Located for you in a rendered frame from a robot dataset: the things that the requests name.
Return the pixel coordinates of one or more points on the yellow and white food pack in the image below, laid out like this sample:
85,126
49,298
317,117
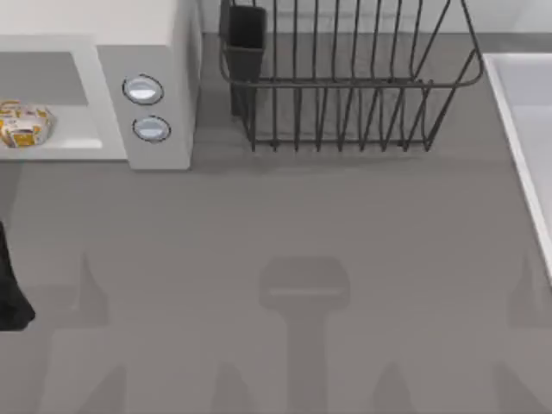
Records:
23,125

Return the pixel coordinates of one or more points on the pale microwave oven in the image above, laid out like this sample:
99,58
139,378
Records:
148,52

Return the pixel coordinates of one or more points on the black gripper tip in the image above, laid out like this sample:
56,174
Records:
10,293

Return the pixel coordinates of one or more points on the large microwave knob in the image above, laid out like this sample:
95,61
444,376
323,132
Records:
142,89

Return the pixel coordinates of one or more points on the white sink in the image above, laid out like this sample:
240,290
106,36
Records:
524,129

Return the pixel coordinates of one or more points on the dark cutlery holder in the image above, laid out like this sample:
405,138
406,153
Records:
243,41

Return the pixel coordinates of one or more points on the small microwave knob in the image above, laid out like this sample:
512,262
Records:
151,128

